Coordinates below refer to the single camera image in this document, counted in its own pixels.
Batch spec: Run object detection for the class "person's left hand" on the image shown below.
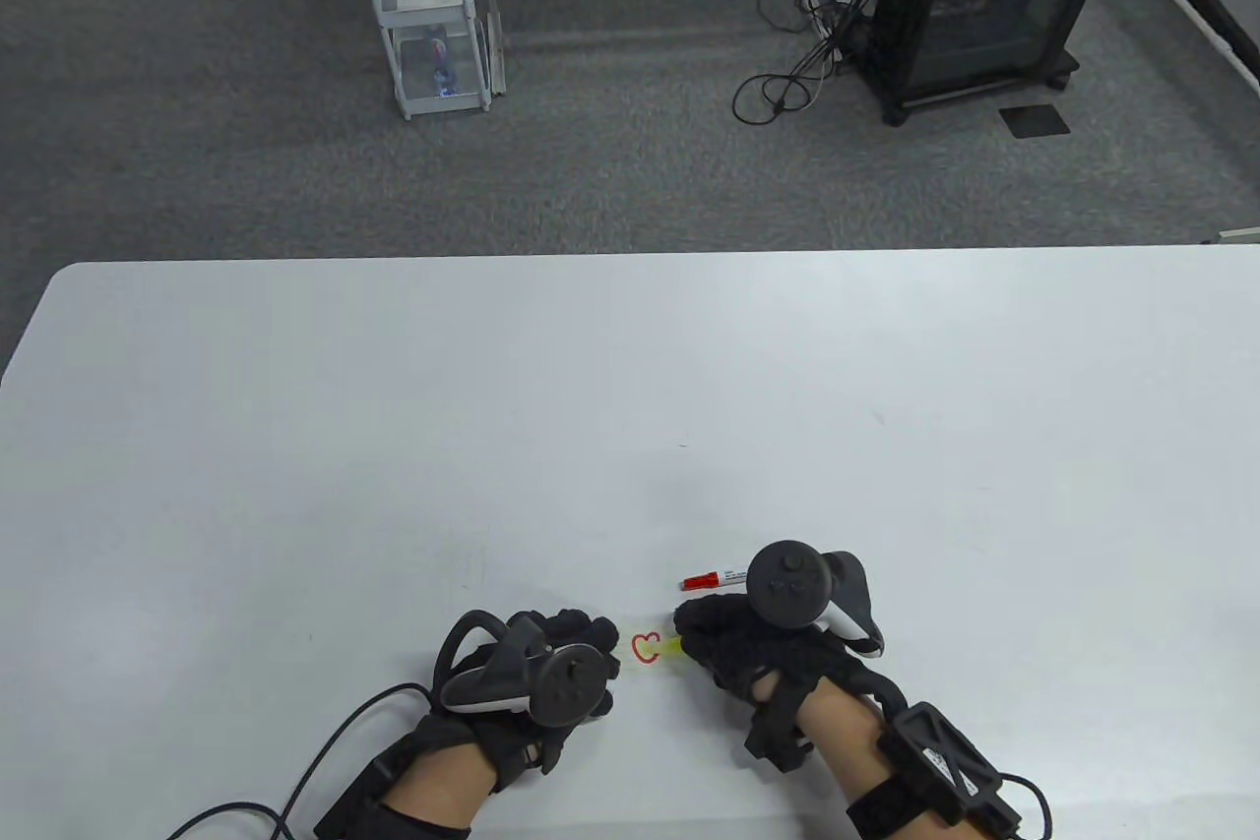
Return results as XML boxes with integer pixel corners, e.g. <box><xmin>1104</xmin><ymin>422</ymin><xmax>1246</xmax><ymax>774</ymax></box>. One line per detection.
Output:
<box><xmin>413</xmin><ymin>608</ymin><xmax>622</xmax><ymax>794</ymax></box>

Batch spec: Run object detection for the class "person's right hand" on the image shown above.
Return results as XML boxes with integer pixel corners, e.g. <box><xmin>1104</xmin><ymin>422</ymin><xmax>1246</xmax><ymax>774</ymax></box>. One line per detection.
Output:
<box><xmin>671</xmin><ymin>588</ymin><xmax>889</xmax><ymax>715</ymax></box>

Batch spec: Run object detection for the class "lined paper strip heart outline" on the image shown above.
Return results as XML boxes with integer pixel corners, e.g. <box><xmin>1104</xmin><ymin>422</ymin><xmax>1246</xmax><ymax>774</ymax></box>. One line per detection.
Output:
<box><xmin>602</xmin><ymin>618</ymin><xmax>692</xmax><ymax>677</ymax></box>

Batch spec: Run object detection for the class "person's left forearm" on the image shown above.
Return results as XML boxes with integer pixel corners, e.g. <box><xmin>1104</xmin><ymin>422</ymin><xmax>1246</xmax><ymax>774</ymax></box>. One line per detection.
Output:
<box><xmin>387</xmin><ymin>744</ymin><xmax>500</xmax><ymax>828</ymax></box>

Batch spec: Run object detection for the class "person's right forearm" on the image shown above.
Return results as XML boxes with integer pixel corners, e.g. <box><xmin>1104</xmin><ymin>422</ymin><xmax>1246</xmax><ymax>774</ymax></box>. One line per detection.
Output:
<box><xmin>795</xmin><ymin>682</ymin><xmax>899</xmax><ymax>813</ymax></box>

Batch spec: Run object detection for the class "black right forearm tracker box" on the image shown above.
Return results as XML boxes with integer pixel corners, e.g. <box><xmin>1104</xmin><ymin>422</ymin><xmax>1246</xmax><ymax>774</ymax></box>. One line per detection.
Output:
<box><xmin>845</xmin><ymin>701</ymin><xmax>1025</xmax><ymax>840</ymax></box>

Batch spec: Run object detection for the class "black left forearm sleeve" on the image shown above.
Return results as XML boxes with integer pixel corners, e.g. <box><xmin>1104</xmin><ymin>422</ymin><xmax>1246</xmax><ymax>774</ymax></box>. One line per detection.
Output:
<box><xmin>311</xmin><ymin>749</ymin><xmax>475</xmax><ymax>840</ymax></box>

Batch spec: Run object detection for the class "grey white right hand controller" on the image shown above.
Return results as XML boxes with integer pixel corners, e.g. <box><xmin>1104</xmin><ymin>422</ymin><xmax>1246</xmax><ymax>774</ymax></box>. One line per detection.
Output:
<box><xmin>747</xmin><ymin>539</ymin><xmax>886</xmax><ymax>658</ymax></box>

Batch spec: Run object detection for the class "dark grey left hand controller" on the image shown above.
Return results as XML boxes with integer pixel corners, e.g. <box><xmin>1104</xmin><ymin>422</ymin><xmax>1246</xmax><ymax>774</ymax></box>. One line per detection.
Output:
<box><xmin>437</xmin><ymin>610</ymin><xmax>613</xmax><ymax>730</ymax></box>

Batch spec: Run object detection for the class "black square floor plate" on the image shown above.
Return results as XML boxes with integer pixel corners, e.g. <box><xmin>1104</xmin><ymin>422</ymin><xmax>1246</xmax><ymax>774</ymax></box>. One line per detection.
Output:
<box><xmin>998</xmin><ymin>103</ymin><xmax>1073</xmax><ymax>140</ymax></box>

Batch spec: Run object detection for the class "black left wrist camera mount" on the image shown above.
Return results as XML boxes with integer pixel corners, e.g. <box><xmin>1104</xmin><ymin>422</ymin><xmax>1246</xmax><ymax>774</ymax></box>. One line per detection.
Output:
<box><xmin>490</xmin><ymin>730</ymin><xmax>554</xmax><ymax>794</ymax></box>

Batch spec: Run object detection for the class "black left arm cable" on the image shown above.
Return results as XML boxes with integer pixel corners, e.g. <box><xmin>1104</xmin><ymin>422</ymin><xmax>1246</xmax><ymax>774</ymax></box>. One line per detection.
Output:
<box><xmin>161</xmin><ymin>680</ymin><xmax>439</xmax><ymax>840</ymax></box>

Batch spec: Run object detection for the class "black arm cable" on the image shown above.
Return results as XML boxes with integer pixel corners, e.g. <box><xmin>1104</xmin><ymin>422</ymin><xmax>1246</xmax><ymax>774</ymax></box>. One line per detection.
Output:
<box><xmin>161</xmin><ymin>680</ymin><xmax>439</xmax><ymax>840</ymax></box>
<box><xmin>997</xmin><ymin>773</ymin><xmax>1054</xmax><ymax>840</ymax></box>

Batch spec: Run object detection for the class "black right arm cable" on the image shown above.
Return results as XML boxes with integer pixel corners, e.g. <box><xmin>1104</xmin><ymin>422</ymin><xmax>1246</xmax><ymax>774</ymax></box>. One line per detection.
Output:
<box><xmin>997</xmin><ymin>773</ymin><xmax>1054</xmax><ymax>840</ymax></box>

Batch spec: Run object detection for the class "tangle of black floor cables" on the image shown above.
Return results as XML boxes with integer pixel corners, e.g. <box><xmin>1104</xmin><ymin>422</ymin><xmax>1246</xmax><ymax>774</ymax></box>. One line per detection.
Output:
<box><xmin>731</xmin><ymin>0</ymin><xmax>892</xmax><ymax>129</ymax></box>

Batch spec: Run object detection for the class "white wire trolley cart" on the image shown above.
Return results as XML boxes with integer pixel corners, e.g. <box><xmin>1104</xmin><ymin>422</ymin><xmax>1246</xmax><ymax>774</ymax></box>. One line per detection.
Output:
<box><xmin>350</xmin><ymin>0</ymin><xmax>509</xmax><ymax>121</ymax></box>

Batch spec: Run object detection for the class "white floor rail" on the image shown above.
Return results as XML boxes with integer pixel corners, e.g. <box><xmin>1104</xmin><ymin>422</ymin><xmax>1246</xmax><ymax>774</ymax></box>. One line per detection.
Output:
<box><xmin>1117</xmin><ymin>0</ymin><xmax>1260</xmax><ymax>95</ymax></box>

